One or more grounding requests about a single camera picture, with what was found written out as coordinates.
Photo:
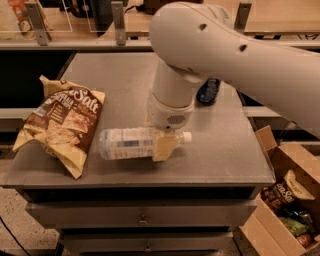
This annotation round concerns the metal bracket post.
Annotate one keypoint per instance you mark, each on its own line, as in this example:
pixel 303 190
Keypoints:
pixel 42 36
pixel 119 24
pixel 242 15

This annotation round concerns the middle metal bracket post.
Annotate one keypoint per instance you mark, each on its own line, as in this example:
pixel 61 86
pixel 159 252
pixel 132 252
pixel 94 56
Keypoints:
pixel 119 24

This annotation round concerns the blue soda can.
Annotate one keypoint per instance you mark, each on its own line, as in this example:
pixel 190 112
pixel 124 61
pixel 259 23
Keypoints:
pixel 207 94

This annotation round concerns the cardboard box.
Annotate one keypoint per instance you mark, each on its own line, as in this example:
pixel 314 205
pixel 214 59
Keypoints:
pixel 264 230

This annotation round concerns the red can in box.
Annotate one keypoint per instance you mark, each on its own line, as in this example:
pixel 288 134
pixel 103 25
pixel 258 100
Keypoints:
pixel 305 240

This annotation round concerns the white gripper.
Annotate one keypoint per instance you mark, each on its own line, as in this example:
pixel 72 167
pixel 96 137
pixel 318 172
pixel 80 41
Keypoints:
pixel 168 116

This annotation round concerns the right metal bracket post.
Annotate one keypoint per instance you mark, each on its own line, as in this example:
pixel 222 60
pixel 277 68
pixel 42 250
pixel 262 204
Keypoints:
pixel 242 15

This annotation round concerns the grey drawer cabinet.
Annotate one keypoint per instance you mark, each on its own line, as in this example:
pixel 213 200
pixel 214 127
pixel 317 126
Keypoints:
pixel 191 202

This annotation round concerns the brown chip bag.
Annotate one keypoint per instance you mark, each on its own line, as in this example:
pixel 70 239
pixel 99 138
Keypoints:
pixel 64 123

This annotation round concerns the green snack bag in box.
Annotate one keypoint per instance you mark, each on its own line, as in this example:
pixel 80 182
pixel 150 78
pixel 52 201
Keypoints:
pixel 295 227

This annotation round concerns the left metal bracket post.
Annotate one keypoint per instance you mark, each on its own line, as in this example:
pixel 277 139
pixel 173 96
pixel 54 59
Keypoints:
pixel 42 36

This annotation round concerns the orange snack bag background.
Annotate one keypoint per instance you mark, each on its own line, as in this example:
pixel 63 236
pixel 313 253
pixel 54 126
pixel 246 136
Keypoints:
pixel 23 20

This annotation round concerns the clear plastic water bottle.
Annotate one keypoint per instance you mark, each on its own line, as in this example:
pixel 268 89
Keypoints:
pixel 129 143

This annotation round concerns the dark can in box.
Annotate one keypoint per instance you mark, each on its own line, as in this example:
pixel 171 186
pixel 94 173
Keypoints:
pixel 299 215

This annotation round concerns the chip bag in box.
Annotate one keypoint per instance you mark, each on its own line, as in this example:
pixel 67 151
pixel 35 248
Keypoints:
pixel 284 192

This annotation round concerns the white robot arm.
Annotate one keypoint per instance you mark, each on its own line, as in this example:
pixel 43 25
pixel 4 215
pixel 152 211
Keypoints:
pixel 195 42

